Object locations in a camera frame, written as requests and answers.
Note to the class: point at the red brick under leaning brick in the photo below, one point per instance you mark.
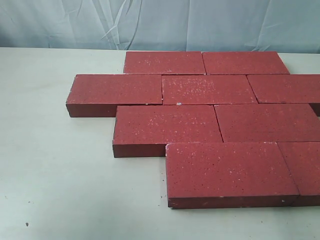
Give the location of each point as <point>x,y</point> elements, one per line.
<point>164,63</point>

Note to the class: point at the red back row right brick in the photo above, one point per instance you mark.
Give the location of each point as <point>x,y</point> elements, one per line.
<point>243,63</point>

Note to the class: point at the red third row right brick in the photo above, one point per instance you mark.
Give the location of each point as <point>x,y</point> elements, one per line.
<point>287,89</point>

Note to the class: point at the red second row brick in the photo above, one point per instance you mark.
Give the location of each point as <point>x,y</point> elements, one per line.
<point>284,122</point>

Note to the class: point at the white fabric backdrop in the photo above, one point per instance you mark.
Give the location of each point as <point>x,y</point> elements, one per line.
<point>285,26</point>

